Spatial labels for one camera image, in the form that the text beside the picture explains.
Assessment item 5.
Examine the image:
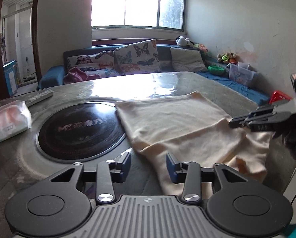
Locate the cream knit sweater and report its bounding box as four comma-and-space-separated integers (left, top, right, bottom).
115, 91, 271, 195

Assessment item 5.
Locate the red plastic stool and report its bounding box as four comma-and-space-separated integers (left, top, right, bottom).
269, 90, 292, 104

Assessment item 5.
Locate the black round induction cooktop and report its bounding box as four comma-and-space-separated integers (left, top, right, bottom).
36, 101, 125, 163

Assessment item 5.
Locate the clear plastic storage box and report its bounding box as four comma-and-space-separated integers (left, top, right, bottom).
228, 63, 259, 88

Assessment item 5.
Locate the small plush toys pile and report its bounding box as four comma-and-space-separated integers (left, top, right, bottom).
217, 53, 237, 64

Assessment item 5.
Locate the green bowl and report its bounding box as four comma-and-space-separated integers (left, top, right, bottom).
208, 65, 225, 76

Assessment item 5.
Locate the grey remote control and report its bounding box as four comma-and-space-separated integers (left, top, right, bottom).
25, 89, 53, 107

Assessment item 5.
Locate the pink cloth on sofa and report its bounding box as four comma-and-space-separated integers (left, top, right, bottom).
63, 67, 88, 84

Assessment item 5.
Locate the grey plain cushion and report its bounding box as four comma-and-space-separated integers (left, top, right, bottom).
170, 47, 208, 73

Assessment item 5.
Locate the left butterfly cushion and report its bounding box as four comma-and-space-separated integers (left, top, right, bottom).
67, 51, 120, 79

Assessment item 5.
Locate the butterfly cushion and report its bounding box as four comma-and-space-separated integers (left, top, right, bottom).
114, 39, 161, 75
67, 51, 120, 79

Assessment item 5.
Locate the blue corner sofa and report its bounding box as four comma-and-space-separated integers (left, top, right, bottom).
38, 44, 270, 105

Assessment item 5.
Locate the white tissue pack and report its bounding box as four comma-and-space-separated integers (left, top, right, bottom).
0, 100, 32, 142

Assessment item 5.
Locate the right butterfly cushion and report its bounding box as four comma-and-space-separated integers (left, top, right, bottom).
114, 39, 161, 75

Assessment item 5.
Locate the panda plush toy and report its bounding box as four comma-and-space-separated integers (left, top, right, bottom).
175, 36, 194, 47

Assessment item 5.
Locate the blue white cabinet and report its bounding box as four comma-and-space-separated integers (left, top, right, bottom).
3, 60, 18, 97

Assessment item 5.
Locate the window with green frame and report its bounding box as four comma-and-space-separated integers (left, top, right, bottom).
91, 0, 185, 31

